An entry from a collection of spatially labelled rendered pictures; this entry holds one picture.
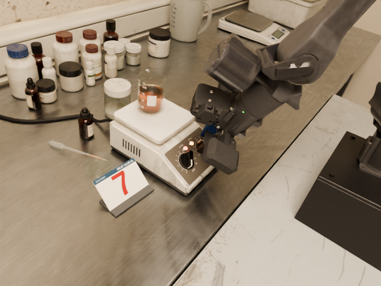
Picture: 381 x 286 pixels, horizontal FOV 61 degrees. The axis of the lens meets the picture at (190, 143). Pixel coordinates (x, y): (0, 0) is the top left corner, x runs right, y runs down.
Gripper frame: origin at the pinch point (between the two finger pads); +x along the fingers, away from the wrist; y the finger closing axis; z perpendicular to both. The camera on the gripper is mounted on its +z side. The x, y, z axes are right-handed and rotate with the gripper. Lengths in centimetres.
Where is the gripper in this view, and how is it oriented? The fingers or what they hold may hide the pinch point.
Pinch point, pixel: (210, 135)
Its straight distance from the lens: 60.6
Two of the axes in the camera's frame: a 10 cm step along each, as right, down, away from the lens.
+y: -2.0, 7.8, -5.9
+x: -5.3, 4.2, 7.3
